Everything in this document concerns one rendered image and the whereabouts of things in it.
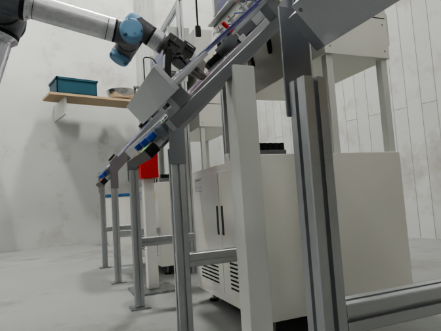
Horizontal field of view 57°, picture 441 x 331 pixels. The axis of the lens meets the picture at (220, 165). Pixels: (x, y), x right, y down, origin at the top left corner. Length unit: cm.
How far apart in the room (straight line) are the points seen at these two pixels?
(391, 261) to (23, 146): 502
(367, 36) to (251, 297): 116
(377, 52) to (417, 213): 264
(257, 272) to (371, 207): 73
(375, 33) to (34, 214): 494
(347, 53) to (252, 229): 92
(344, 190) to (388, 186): 21
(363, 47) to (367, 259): 82
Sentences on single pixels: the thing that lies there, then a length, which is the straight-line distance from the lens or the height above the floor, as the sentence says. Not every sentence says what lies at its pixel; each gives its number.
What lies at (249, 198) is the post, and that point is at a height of 47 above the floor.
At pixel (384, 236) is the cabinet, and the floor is 29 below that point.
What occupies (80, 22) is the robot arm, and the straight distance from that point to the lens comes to 140.
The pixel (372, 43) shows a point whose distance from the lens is 180.
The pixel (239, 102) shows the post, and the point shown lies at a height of 72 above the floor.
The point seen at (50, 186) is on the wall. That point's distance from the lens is 594.
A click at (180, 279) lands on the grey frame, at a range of 124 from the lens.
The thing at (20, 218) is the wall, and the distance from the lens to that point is 586.
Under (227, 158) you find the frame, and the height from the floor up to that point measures 64.
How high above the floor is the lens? 47
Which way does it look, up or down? 5 degrees up
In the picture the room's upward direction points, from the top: 4 degrees counter-clockwise
